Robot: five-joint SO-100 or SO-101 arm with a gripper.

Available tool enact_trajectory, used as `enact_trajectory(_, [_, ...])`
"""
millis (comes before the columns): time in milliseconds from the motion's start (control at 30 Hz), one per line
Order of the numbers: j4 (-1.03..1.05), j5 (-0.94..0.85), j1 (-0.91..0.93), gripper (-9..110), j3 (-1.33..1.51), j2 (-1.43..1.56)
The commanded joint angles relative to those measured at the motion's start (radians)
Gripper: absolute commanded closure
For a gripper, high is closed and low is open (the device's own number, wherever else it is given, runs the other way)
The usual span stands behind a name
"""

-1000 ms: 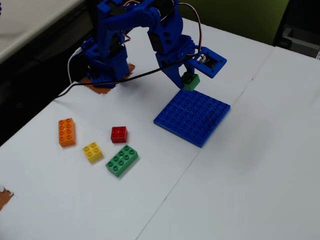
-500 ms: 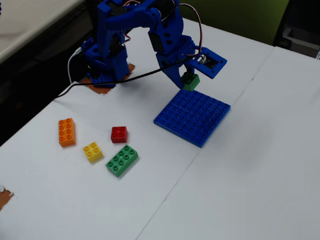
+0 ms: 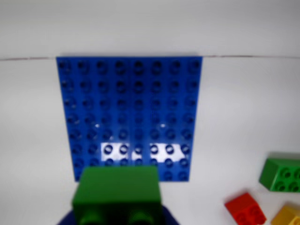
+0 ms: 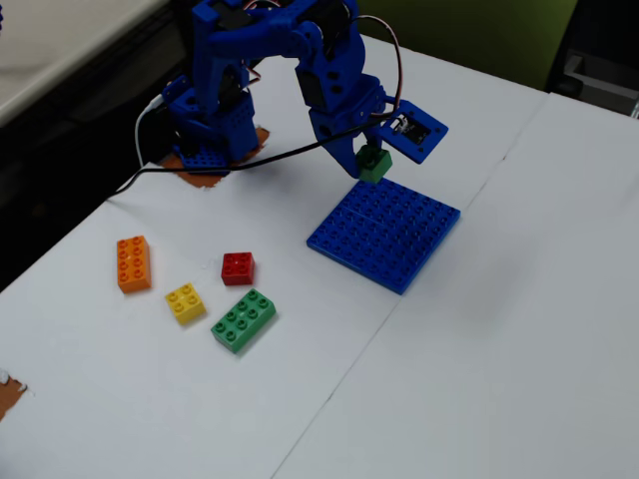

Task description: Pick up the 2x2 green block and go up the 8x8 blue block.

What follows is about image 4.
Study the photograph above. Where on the grey metal frame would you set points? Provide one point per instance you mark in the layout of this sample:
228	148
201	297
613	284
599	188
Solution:
599	82

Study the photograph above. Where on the orange 2x4 block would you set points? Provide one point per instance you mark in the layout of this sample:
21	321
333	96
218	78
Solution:
133	264

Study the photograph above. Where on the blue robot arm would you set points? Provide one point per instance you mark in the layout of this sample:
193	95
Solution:
224	125

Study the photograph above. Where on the red 2x2 block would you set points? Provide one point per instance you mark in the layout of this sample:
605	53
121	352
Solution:
237	268

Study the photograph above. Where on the white background table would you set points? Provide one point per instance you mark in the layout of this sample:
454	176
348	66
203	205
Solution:
60	45

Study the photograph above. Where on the yellow 2x2 block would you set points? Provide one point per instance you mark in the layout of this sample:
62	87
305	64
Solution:
185	303

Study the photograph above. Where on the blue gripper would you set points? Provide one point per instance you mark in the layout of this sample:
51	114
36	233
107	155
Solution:
335	131

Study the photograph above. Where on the blue 8x8 base plate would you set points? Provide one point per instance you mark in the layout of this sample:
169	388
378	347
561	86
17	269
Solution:
384	234

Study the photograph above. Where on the green 2x2 block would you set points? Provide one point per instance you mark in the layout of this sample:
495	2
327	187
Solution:
377	167

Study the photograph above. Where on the green 2x4 block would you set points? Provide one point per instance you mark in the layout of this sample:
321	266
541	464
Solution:
243	320

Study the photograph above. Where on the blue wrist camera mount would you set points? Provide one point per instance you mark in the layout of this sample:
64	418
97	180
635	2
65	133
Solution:
419	132

